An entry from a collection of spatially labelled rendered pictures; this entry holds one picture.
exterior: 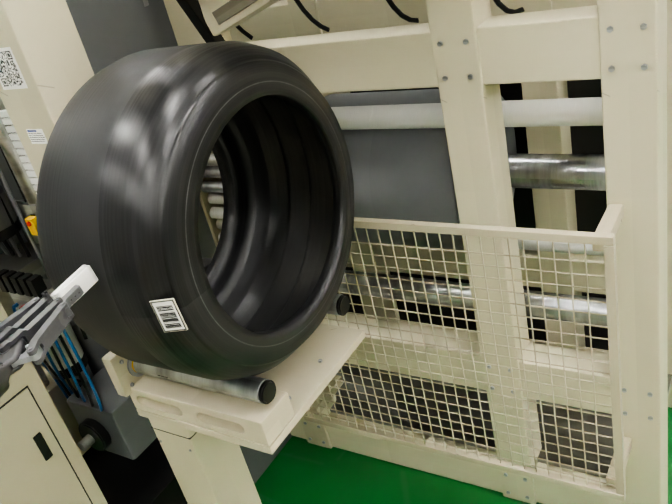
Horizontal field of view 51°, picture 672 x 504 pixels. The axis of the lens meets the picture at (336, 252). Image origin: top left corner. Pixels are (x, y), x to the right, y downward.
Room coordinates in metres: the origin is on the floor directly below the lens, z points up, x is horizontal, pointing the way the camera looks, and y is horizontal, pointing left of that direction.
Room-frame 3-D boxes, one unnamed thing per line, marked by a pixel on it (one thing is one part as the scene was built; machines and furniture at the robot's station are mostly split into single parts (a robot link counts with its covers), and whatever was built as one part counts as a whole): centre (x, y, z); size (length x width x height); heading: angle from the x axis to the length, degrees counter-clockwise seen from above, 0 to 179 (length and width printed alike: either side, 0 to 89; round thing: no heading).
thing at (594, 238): (1.38, -0.15, 0.65); 0.90 x 0.02 x 0.70; 52
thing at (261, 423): (1.15, 0.32, 0.83); 0.36 x 0.09 x 0.06; 52
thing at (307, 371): (1.26, 0.24, 0.80); 0.37 x 0.36 x 0.02; 142
